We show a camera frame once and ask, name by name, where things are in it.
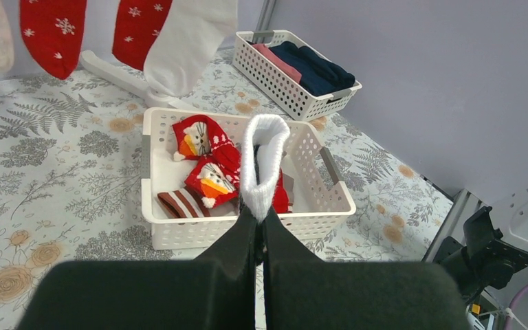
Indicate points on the brown striped sock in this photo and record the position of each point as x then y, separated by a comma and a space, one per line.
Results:
183, 204

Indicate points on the pink folded cloth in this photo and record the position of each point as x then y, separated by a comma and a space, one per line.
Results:
290, 71

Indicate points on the red santa sock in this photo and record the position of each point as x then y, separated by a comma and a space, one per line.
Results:
200, 135
213, 185

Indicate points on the red white hanging sock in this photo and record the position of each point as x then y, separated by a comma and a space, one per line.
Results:
52, 31

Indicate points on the white sock with black stripes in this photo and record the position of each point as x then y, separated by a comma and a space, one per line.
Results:
191, 35

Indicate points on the white basket with dark clothes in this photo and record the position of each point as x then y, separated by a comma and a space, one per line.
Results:
289, 95

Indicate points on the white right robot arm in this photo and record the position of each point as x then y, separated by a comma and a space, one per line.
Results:
482, 245

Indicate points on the dark navy folded cloth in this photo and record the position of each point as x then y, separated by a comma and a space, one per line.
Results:
318, 75

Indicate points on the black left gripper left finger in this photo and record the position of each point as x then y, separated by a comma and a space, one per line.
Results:
215, 290

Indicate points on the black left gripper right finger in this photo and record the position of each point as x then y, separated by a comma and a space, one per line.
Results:
302, 291

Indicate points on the red dotted sock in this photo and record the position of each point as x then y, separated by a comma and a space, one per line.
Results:
283, 199

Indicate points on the silver drying rack frame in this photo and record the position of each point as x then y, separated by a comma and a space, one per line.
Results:
121, 78

